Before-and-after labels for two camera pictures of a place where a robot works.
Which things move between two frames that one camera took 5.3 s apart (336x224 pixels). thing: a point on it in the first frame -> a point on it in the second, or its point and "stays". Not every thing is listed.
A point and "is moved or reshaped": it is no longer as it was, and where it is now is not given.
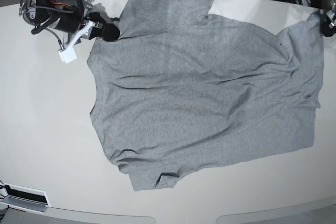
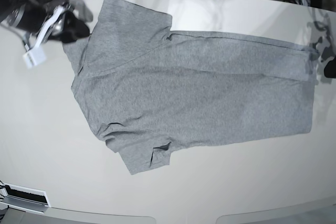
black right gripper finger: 325,29 -> 329,70
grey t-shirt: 179,93 is moved or reshaped
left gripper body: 84,31 -> 55,25
